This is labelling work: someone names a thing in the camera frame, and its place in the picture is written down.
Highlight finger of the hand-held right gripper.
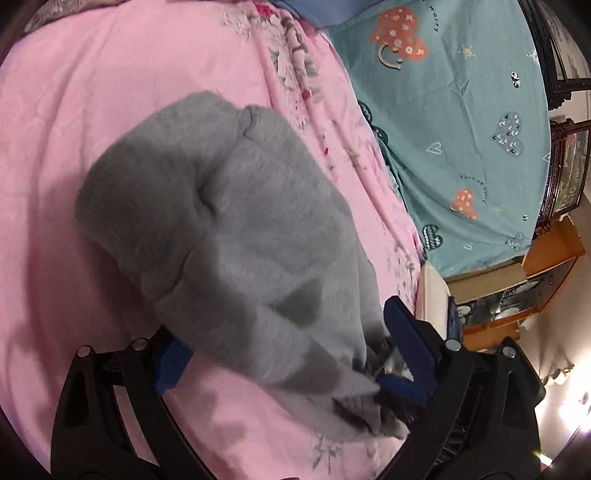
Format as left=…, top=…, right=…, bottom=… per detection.
left=376, top=373, right=430, bottom=428

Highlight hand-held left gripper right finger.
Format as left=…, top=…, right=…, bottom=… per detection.
left=376, top=295, right=546, bottom=480

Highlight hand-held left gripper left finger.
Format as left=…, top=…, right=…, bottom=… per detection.
left=50, top=325, right=218, bottom=480

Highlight grey pants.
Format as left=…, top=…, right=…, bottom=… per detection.
left=75, top=91, right=411, bottom=444

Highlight dark blue object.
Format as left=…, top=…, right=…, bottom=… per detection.
left=447, top=296, right=464, bottom=343

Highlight beige textured cushion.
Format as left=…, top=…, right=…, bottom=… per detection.
left=421, top=260, right=452, bottom=326

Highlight ceiling light fixture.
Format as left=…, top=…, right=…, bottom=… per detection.
left=538, top=360, right=591, bottom=416

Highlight wooden bedside cabinet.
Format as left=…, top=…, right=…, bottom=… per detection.
left=443, top=219, right=587, bottom=337

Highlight teal heart print quilt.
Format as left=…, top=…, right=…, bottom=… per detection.
left=321, top=0, right=552, bottom=278

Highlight framed picture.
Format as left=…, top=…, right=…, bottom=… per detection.
left=538, top=117, right=591, bottom=227

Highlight pink floral bedsheet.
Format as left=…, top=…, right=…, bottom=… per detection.
left=0, top=0, right=428, bottom=480

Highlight blue plaid pillow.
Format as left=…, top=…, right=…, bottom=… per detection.
left=272, top=0, right=384, bottom=28

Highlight dark carved wooden frame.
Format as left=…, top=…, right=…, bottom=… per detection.
left=517, top=0, right=591, bottom=109

